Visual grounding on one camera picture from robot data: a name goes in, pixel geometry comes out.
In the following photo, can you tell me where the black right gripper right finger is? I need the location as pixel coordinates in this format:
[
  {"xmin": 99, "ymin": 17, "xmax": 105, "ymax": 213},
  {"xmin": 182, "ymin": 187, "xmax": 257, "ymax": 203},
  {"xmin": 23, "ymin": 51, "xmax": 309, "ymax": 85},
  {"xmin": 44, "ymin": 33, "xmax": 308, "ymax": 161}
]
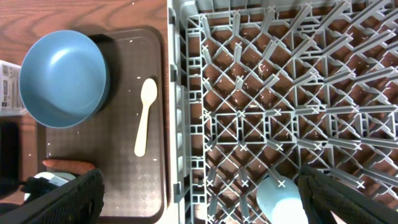
[{"xmin": 298, "ymin": 166, "xmax": 397, "ymax": 224}]

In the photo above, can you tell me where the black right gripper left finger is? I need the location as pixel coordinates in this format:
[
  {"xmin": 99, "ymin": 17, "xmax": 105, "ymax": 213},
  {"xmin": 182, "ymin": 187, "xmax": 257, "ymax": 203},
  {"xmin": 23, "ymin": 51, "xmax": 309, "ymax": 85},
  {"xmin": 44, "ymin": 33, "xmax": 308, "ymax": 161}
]
[{"xmin": 1, "ymin": 169, "xmax": 104, "ymax": 224}]

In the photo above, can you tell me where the light blue plastic cup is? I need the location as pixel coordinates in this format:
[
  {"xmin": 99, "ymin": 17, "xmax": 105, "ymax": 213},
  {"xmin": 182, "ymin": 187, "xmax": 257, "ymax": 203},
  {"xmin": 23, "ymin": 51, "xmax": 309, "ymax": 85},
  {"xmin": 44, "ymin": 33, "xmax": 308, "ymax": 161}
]
[{"xmin": 256, "ymin": 176, "xmax": 308, "ymax": 224}]

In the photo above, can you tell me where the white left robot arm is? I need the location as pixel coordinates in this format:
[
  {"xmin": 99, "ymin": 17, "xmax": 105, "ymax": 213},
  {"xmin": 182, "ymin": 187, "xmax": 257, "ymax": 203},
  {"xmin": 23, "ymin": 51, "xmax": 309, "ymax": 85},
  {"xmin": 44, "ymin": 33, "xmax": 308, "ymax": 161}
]
[{"xmin": 1, "ymin": 177, "xmax": 58, "ymax": 203}]

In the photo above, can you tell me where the black waste tray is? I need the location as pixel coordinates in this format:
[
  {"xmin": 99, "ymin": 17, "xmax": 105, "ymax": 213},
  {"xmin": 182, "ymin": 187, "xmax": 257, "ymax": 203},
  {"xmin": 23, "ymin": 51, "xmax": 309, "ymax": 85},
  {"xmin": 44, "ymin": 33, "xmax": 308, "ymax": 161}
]
[{"xmin": 1, "ymin": 122, "xmax": 20, "ymax": 180}]

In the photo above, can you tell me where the clear plastic waste bin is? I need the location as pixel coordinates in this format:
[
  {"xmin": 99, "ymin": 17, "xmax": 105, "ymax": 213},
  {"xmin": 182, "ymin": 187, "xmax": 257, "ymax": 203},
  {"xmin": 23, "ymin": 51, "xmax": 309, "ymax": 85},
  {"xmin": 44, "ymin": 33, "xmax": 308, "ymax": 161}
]
[{"xmin": 1, "ymin": 60, "xmax": 27, "ymax": 116}]

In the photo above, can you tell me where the grey dishwasher rack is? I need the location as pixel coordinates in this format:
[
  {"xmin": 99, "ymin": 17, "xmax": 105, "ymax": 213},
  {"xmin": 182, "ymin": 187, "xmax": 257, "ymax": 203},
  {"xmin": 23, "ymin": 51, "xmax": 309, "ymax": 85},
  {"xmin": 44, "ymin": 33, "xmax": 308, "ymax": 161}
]
[{"xmin": 167, "ymin": 0, "xmax": 397, "ymax": 223}]

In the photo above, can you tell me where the light blue bowl with rice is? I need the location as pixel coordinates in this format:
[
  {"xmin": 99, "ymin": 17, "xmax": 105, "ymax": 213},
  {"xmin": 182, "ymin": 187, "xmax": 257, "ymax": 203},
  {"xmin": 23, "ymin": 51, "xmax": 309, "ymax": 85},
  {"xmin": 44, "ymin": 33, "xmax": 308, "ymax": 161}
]
[{"xmin": 21, "ymin": 172, "xmax": 76, "ymax": 203}]

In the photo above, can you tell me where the orange carrot piece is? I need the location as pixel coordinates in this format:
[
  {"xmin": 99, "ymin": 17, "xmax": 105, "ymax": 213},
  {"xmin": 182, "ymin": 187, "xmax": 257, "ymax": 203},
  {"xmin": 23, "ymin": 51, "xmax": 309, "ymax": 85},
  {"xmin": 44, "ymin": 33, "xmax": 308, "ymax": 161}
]
[{"xmin": 42, "ymin": 159, "xmax": 96, "ymax": 175}]

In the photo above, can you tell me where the dark brown serving tray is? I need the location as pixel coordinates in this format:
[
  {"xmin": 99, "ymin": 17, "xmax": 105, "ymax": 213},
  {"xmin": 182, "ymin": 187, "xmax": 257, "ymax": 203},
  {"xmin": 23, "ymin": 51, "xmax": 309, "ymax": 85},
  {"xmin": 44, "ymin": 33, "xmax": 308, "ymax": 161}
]
[{"xmin": 37, "ymin": 27, "xmax": 167, "ymax": 223}]

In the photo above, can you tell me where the dark blue plate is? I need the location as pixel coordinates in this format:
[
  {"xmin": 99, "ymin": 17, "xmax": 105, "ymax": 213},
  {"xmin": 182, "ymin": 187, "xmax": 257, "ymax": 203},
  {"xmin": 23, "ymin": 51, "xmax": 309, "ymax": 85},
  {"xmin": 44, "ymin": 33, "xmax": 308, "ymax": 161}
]
[{"xmin": 19, "ymin": 30, "xmax": 110, "ymax": 129}]

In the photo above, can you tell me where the yellow plastic spoon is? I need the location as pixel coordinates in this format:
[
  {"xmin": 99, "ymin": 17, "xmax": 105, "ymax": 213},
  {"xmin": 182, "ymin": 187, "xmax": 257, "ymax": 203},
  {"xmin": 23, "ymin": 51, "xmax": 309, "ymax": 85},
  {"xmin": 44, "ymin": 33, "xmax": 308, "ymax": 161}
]
[{"xmin": 134, "ymin": 78, "xmax": 157, "ymax": 157}]

